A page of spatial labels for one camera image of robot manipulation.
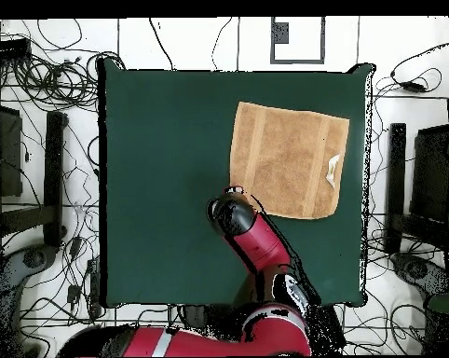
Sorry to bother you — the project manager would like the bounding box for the tan terry towel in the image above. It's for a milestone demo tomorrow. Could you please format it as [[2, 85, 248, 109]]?
[[229, 101, 351, 220]]

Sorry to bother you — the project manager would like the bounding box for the flat black box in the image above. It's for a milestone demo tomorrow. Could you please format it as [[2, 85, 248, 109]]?
[[0, 37, 33, 62]]

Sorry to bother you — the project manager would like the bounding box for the dark green table cloth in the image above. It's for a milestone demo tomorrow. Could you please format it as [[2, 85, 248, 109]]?
[[97, 57, 377, 310]]

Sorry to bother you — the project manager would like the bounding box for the grey square floor marker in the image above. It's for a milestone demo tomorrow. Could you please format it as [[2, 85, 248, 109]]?
[[269, 16, 326, 65]]

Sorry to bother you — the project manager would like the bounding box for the long black power strip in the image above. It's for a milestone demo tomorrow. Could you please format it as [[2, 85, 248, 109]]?
[[87, 256, 103, 319]]

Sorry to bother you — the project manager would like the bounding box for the small black power adapter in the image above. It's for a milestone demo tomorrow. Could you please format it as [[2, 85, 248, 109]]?
[[66, 284, 82, 306]]

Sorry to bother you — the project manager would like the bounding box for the office chair base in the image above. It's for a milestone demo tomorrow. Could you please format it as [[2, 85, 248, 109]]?
[[389, 251, 449, 304], [0, 243, 59, 358]]

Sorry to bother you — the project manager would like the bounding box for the large black box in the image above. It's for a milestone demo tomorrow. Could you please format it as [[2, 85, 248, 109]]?
[[0, 103, 23, 198], [410, 124, 449, 225]]

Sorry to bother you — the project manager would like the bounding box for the black metal frame bar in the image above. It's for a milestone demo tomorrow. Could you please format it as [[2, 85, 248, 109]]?
[[42, 110, 69, 248], [385, 122, 407, 255]]

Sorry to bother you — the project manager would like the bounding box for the black adapter with cable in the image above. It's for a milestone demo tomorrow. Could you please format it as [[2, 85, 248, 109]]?
[[389, 36, 449, 94]]

